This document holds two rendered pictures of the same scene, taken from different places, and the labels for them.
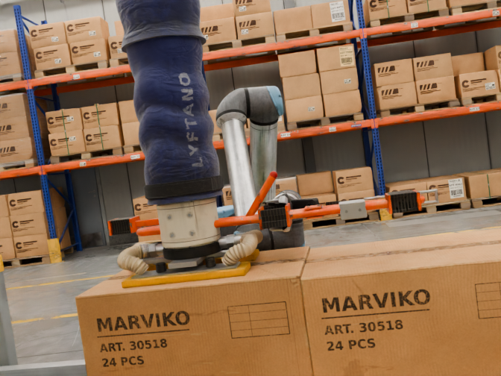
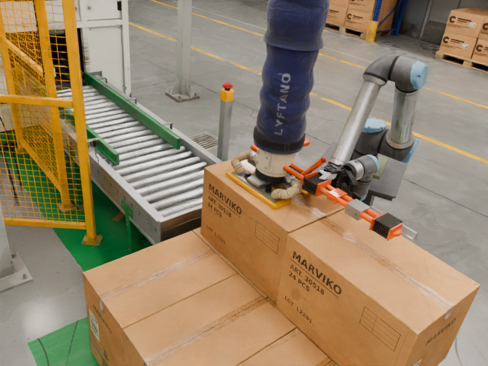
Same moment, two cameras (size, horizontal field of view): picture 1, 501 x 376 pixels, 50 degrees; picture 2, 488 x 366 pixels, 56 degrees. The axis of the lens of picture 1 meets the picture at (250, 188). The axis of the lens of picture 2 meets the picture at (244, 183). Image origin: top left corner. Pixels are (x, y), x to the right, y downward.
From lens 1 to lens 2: 1.15 m
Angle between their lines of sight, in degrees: 46
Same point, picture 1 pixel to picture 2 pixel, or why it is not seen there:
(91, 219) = (416, 11)
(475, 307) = (359, 316)
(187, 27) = (298, 43)
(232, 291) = (260, 215)
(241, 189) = (343, 139)
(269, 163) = (402, 115)
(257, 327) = (265, 240)
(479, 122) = not seen: outside the picture
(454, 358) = (340, 328)
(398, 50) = not seen: outside the picture
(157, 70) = (271, 66)
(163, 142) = (263, 111)
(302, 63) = not seen: outside the picture
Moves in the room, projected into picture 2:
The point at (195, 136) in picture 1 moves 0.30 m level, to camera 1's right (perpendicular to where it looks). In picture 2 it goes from (282, 115) to (347, 141)
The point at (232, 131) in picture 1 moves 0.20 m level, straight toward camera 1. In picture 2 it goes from (364, 91) to (343, 101)
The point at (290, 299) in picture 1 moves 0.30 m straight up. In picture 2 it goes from (281, 239) to (292, 175)
